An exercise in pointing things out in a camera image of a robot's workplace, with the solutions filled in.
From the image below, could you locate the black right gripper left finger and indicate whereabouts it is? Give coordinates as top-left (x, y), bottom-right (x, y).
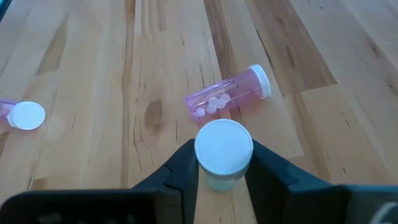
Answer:
top-left (0, 139), bottom-right (200, 224)

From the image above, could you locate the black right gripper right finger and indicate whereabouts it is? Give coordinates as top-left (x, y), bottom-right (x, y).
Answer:
top-left (244, 139), bottom-right (398, 224)

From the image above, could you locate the blue pill bottle white cap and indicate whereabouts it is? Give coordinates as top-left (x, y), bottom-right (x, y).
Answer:
top-left (194, 118), bottom-right (254, 192)

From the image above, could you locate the purple pill bottle white cap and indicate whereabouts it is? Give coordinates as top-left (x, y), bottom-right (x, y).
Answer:
top-left (185, 63), bottom-right (272, 123)
top-left (0, 98), bottom-right (46, 131)

